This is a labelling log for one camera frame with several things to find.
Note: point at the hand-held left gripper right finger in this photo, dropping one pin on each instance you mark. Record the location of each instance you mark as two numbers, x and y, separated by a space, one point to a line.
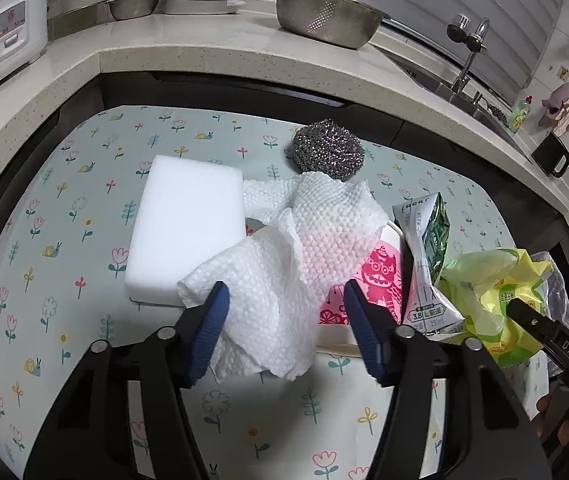
364 335

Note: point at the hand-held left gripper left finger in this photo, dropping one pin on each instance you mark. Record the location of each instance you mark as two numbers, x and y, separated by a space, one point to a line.
207 335

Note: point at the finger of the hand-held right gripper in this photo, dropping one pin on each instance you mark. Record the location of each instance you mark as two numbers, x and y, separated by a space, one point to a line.
534 321

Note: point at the trash bin with plastic liner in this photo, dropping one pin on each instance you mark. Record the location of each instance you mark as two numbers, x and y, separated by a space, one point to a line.
557 290

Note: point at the yellow green wipes packet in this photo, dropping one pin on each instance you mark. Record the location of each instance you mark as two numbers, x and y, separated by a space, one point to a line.
494 305

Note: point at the pink printed paper cup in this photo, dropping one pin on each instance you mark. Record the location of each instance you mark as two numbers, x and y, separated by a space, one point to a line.
379 270

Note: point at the white paper towel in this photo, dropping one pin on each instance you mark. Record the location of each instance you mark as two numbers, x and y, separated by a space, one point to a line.
274 280

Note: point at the white sponge block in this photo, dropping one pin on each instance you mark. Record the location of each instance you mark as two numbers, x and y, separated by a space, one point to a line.
184 230

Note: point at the small milk carton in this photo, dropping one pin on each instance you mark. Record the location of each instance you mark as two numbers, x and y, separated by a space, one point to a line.
422 240

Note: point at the steel wool scrubber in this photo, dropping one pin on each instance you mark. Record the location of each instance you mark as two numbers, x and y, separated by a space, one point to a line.
328 147

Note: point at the person's right hand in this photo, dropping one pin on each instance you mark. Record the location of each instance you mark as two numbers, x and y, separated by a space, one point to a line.
564 422

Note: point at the floral tablecloth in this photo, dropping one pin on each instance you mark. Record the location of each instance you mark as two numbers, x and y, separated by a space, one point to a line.
89 260

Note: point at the black mug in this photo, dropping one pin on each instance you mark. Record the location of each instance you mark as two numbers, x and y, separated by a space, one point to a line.
549 155

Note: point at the green dish soap bottle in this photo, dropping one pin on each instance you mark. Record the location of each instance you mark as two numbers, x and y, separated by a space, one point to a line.
518 117

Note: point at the dark scouring pad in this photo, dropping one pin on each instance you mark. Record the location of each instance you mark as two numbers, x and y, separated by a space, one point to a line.
497 112

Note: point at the purple hanging cloth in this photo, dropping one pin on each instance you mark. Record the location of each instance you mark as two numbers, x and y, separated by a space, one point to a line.
554 102

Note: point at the sink soap pump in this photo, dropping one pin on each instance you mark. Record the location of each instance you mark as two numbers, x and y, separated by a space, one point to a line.
477 98

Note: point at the steel sink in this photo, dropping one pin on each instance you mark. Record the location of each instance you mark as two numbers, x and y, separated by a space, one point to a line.
434 82

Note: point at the chrome faucet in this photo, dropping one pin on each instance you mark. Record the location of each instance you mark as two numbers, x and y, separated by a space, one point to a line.
464 67

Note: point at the perforated steel colander bowl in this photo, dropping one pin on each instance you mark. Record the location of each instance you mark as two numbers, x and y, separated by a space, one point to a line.
324 15

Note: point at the steel tray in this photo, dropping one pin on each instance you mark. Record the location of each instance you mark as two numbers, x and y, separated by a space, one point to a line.
199 5

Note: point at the small steel bowl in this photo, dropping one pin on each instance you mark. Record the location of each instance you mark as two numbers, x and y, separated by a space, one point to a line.
134 6

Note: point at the stacked steel steamer pots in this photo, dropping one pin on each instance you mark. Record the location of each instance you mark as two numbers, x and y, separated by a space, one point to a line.
84 5

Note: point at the wall hook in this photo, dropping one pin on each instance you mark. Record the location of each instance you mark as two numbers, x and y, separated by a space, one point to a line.
563 73

